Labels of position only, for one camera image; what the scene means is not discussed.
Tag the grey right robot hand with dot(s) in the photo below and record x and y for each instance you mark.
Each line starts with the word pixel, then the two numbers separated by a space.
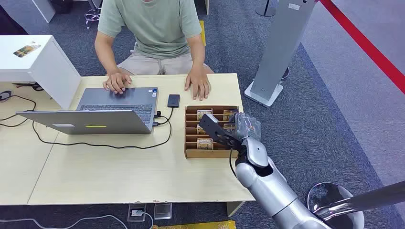
pixel 248 126

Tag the person's left hand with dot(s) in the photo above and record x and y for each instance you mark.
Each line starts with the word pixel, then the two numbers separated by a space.
pixel 198 82

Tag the person's right hand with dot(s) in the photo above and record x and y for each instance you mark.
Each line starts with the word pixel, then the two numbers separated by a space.
pixel 116 82

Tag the person's right forearm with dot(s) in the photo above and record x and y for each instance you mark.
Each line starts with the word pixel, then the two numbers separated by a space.
pixel 106 53

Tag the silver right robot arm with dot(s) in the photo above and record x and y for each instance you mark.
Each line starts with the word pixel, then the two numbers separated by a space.
pixel 272 189

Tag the person's left forearm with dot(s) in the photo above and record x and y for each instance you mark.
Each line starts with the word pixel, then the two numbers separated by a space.
pixel 196 52

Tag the printed card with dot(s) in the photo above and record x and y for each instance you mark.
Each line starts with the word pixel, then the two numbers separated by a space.
pixel 229 113
pixel 204 114
pixel 27 50
pixel 205 143
pixel 200 130
pixel 228 126

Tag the cardboard slotted card holder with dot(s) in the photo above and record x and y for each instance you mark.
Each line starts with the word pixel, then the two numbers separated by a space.
pixel 205 154

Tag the person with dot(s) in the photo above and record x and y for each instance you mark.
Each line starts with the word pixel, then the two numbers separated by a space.
pixel 158 28

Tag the grey open laptop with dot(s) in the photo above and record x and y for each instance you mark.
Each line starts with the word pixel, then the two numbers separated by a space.
pixel 120 107

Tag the black portable drive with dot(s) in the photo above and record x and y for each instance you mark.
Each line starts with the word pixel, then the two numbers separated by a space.
pixel 173 100

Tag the yellow chair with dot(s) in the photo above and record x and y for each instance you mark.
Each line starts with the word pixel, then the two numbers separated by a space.
pixel 202 33

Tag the white cabinet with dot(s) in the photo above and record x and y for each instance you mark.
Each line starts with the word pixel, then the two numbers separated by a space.
pixel 47 69

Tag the chrome chair base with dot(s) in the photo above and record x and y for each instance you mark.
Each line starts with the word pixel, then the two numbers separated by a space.
pixel 92 14

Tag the wooden table leg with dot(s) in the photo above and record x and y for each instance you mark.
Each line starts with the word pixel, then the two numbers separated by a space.
pixel 234 208

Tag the silver standing pillar kiosk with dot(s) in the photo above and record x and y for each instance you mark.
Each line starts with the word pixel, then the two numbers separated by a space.
pixel 278 47

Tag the black scissors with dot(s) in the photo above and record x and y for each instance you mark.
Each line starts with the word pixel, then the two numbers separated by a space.
pixel 30 85

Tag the black round stand base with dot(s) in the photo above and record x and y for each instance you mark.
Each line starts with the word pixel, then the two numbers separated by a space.
pixel 265 11

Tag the yellow patterned mat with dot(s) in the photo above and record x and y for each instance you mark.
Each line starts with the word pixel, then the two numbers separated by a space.
pixel 196 225

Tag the white furniture panel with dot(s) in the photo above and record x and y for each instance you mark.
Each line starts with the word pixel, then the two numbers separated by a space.
pixel 28 12

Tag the empty floor socket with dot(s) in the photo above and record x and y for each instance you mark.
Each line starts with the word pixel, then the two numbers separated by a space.
pixel 163 210

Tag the floor socket with plug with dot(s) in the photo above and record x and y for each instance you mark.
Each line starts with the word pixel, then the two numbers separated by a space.
pixel 136 212

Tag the red barrier belt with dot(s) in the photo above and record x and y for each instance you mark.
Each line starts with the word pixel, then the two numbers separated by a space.
pixel 367 47

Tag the black bracket wrist camera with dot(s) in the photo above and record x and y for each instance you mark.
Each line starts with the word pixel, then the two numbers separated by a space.
pixel 216 130

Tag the chrome stanchion post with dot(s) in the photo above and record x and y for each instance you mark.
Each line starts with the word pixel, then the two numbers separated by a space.
pixel 335 202

